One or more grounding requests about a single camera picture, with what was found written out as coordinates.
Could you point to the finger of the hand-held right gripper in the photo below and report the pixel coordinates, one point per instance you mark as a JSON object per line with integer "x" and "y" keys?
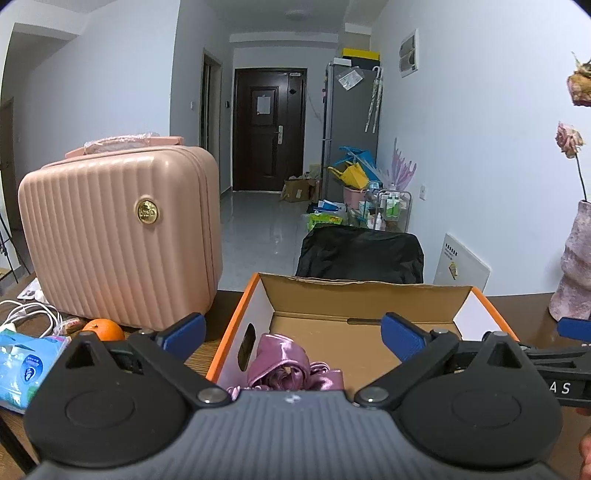
{"x": 563, "y": 357}
{"x": 575, "y": 328}

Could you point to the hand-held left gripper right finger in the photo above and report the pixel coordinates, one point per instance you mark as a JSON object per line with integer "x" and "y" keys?
{"x": 401, "y": 339}

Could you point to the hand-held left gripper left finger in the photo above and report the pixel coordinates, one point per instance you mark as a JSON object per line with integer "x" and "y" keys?
{"x": 187, "y": 330}

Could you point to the pumpkin print cardboard box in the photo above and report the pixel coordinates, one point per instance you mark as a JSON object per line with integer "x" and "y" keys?
{"x": 346, "y": 295}

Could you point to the pink satin scrunchie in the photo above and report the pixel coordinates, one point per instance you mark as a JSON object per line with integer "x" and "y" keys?
{"x": 277, "y": 355}

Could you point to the person's right hand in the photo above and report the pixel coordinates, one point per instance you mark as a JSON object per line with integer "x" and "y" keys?
{"x": 587, "y": 447}

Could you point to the pink textured vase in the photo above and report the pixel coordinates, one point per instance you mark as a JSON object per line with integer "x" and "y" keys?
{"x": 577, "y": 267}

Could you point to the orange fruit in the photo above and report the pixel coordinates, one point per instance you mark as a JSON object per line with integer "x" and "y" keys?
{"x": 106, "y": 330}

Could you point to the black chair back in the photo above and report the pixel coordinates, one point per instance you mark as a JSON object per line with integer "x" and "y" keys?
{"x": 360, "y": 254}

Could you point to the white flat box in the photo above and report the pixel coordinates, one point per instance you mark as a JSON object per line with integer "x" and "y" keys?
{"x": 466, "y": 267}

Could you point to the small snack packet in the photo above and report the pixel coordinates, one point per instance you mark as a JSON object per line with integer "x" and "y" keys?
{"x": 69, "y": 326}

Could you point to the pink ribbed suitcase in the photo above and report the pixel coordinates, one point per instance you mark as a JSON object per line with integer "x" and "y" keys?
{"x": 106, "y": 240}

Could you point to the metal storage cart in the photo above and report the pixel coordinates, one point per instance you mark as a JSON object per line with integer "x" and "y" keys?
{"x": 392, "y": 205}

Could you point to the green packet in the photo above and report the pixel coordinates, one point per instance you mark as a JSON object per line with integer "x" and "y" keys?
{"x": 325, "y": 221}

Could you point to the pink bucket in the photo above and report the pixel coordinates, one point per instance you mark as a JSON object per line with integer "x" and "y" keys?
{"x": 354, "y": 196}

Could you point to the blue tissue pack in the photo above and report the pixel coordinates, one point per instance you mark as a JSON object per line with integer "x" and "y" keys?
{"x": 23, "y": 369}

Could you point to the brown carton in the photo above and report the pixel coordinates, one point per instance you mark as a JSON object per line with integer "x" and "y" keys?
{"x": 298, "y": 191}

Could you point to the dried pink rose bouquet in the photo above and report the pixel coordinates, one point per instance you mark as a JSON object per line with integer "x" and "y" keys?
{"x": 569, "y": 138}

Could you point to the dark entrance door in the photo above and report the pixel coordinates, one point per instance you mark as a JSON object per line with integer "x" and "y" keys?
{"x": 268, "y": 152}

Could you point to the grey refrigerator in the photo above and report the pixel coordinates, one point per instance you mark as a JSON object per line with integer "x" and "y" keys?
{"x": 351, "y": 138}

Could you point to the white paper on door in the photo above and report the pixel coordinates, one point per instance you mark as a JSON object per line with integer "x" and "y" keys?
{"x": 263, "y": 105}

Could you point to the white folded umbrella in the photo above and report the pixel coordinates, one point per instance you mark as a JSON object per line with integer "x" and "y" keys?
{"x": 375, "y": 99}

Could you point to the clear plastic bag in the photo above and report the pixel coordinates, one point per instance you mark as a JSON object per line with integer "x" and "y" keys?
{"x": 350, "y": 78}

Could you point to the white electrical panel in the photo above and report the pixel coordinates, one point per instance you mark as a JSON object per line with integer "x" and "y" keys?
{"x": 408, "y": 53}

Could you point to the yellow box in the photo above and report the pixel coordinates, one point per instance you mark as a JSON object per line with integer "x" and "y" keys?
{"x": 360, "y": 52}

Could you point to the purple feather wall decoration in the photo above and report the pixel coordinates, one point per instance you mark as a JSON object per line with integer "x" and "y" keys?
{"x": 402, "y": 166}

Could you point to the side door frame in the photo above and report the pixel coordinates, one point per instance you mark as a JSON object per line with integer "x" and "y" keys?
{"x": 205, "y": 101}

